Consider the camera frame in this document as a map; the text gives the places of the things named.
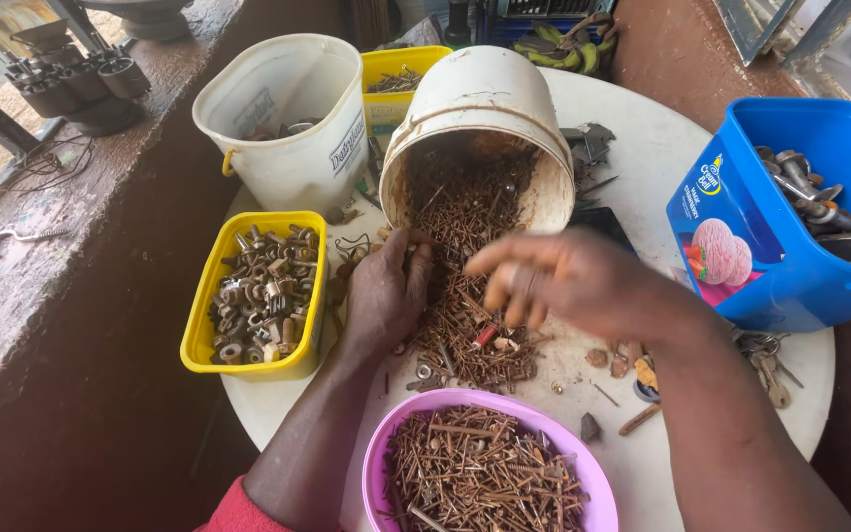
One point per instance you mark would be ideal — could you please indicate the metal parts in white bucket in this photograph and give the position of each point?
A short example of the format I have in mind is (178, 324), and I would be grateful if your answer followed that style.
(284, 131)

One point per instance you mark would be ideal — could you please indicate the heap of dark screws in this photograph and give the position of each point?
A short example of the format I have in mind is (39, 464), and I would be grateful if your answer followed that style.
(396, 81)

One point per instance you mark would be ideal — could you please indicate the brown shell pieces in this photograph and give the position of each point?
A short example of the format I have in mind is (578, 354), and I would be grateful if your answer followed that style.
(597, 358)

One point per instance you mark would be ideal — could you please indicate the heap of large grey bolts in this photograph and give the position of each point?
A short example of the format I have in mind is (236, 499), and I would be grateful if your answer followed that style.
(817, 207)

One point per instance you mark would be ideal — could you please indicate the heap of rusty bolt clamps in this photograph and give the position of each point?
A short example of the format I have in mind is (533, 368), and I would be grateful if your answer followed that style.
(267, 295)

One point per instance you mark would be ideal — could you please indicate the blue ice cream tub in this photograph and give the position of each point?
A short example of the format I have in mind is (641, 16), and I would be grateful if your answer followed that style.
(765, 281)

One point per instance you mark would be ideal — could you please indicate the person's right fingers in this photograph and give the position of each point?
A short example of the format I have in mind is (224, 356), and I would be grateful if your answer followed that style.
(514, 284)

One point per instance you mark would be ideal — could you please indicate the small dark metal piece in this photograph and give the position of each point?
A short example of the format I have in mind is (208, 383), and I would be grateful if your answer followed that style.
(590, 428)

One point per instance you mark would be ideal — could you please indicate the upright white printed bucket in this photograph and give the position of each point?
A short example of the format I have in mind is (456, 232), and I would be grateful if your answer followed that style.
(278, 89)

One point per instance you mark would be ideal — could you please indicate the small yellow labelled tub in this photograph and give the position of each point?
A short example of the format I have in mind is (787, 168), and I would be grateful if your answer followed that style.
(385, 111)

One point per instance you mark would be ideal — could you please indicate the grey metal frame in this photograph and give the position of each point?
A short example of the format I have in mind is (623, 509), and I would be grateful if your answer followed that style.
(750, 29)

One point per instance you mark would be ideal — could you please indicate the bunch of keys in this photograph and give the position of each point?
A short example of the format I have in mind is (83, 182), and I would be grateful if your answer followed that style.
(765, 358)

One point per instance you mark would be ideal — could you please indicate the heap of sorted rusty nails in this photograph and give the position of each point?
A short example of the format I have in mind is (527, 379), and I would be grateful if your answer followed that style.
(481, 473)

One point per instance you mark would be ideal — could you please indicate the bunch of bananas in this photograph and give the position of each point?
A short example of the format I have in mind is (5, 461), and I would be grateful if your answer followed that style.
(569, 52)

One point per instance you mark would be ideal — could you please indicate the cluster of black caster wheels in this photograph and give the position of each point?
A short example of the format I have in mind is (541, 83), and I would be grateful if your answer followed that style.
(82, 85)

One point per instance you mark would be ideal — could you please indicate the long rusty bolt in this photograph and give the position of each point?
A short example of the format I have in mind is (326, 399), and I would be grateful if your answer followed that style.
(640, 419)

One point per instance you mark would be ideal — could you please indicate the large yellow plastic tub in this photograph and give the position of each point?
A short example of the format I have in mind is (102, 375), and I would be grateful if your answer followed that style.
(207, 295)

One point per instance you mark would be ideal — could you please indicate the person's left hand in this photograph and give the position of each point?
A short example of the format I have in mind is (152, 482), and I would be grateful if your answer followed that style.
(385, 295)

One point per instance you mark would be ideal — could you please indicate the small red plastic plug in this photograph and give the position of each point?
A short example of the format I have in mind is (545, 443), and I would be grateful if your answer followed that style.
(484, 336)

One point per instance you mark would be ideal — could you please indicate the black phone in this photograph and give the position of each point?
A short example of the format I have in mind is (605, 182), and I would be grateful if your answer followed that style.
(606, 225)

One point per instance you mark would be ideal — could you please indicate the silver washer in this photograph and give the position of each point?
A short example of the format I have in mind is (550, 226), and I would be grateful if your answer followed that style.
(424, 371)

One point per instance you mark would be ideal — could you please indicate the person's right hand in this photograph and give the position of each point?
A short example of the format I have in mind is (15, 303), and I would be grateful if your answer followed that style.
(588, 281)

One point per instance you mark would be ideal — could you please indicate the dark metal brackets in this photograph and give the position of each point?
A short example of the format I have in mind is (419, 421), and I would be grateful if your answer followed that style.
(589, 144)

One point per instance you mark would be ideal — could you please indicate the loose spill of rusty nails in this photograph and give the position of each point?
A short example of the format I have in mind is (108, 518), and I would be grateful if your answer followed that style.
(462, 199)

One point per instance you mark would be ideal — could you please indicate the person's left fingers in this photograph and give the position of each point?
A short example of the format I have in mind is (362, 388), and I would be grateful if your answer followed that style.
(414, 258)

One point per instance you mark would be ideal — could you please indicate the tipped white plastic bucket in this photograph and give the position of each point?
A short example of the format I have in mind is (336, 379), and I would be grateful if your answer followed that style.
(481, 92)

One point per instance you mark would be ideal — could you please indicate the grey metal hook screw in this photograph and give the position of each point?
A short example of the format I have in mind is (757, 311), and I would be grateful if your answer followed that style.
(15, 237)

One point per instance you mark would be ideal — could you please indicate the pink plastic bowl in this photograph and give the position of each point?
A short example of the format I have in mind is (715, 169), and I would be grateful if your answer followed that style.
(388, 451)

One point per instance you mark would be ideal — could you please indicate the red sleeve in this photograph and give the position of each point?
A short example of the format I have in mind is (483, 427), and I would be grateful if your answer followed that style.
(244, 513)

